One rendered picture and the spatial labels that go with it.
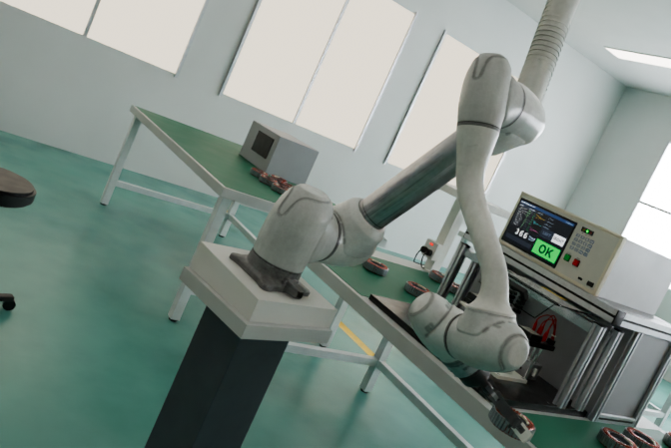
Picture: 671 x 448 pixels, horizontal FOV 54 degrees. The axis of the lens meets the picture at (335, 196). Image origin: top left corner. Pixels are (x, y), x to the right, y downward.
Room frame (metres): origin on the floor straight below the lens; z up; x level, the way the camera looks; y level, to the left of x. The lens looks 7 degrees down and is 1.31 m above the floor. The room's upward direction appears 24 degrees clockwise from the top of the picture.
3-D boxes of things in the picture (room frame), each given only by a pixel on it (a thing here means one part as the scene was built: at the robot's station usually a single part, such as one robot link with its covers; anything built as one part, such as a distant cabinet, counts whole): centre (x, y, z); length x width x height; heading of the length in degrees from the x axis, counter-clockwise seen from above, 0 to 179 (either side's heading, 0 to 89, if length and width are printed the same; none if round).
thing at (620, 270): (2.31, -0.89, 1.22); 0.44 x 0.39 x 0.20; 36
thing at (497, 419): (1.54, -0.62, 0.80); 0.11 x 0.11 x 0.04
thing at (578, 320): (2.19, -0.70, 1.03); 0.62 x 0.01 x 0.03; 36
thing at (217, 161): (4.18, 0.60, 0.38); 1.85 x 1.10 x 0.75; 36
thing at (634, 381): (2.11, -1.14, 0.91); 0.28 x 0.03 x 0.32; 126
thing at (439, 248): (3.21, -0.56, 0.98); 0.37 x 0.35 x 0.46; 36
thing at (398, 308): (2.14, -0.63, 0.76); 0.64 x 0.47 x 0.02; 36
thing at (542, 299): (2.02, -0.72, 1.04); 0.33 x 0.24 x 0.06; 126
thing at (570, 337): (2.28, -0.83, 0.92); 0.66 x 0.01 x 0.30; 36
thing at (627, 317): (2.32, -0.88, 1.09); 0.68 x 0.44 x 0.05; 36
